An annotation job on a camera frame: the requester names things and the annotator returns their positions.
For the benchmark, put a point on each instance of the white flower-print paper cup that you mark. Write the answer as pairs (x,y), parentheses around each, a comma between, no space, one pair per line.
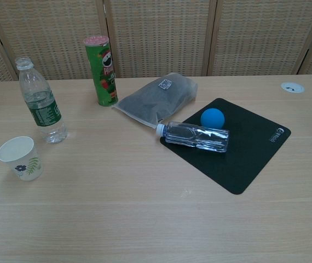
(28,167)

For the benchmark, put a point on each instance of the green Pringles can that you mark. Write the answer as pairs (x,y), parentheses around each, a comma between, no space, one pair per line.
(104,82)

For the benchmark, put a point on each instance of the blue ball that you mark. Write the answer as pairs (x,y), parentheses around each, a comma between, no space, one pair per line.
(212,117)

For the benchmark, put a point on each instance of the green-label clear water bottle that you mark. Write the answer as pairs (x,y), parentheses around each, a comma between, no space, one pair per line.
(46,113)

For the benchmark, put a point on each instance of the clear white-capped plastic bottle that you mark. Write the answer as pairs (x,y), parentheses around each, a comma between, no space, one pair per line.
(194,137)

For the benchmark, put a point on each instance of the woven wooden folding screen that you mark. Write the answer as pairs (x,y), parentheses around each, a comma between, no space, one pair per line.
(158,35)

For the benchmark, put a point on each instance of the grey plastic bag, QR label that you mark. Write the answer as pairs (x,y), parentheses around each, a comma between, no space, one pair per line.
(150,104)

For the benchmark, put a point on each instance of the black mouse pad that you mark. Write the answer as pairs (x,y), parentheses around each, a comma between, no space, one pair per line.
(249,156)

